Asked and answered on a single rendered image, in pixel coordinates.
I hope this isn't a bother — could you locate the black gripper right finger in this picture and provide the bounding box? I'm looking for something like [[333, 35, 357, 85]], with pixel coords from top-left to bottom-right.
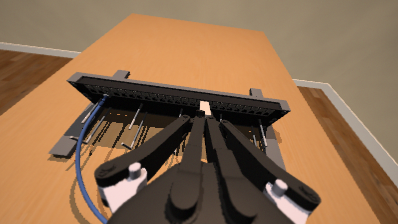
[[203, 102, 321, 224]]

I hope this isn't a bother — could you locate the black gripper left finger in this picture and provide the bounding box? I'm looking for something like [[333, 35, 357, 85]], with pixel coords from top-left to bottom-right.
[[94, 101, 205, 220]]

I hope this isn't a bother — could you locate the blue patch cord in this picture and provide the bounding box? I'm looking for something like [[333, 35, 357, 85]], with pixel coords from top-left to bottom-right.
[[75, 101, 108, 224]]

